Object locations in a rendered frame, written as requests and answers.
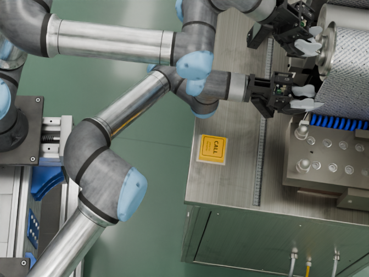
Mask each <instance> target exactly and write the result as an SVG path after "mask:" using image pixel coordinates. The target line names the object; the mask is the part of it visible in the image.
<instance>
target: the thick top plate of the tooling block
mask: <svg viewBox="0 0 369 277"><path fill-rule="evenodd" d="M298 127H299V124H298V123H290V124H289V127H288V129H287V131H286V144H285V152H284V166H283V181H282V185H288V186H295V187H303V188H307V189H315V190H323V191H330V192H338V193H344V192H345V190H346V189H347V188H352V189H359V190H367V191H369V141H363V140H356V139H354V132H353V131H349V130H341V129H333V128H326V127H321V126H313V125H308V128H309V133H308V136H307V138H306V139H304V140H298V139H297V138H296V137H295V135H294V132H295V130H296V129H297V128H298ZM304 158H307V159H308V160H309V161H310V169H309V171H308V172H307V173H306V174H301V173H299V172H298V171H297V170H296V164H297V162H298V161H300V160H301V159H304Z"/></svg>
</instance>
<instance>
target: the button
mask: <svg viewBox="0 0 369 277"><path fill-rule="evenodd" d="M225 147H226V138H225V137H218V136H210V135H202V139H201V144H200V152H199V159H200V160H208V161H213V162H220V163H223V161H224V156H225Z"/></svg>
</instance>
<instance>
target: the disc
mask: <svg viewBox="0 0 369 277"><path fill-rule="evenodd" d="M328 27H330V28H332V30H333V46H332V53H331V58H330V61H329V65H328V68H327V70H326V72H325V73H324V74H323V75H322V74H320V79H321V81H325V80H326V79H327V78H328V76H329V73H330V71H331V67H332V64H333V60H334V55H335V51H336V43H337V26H336V23H335V21H331V22H330V24H329V25H328ZM328 27H327V28H328Z"/></svg>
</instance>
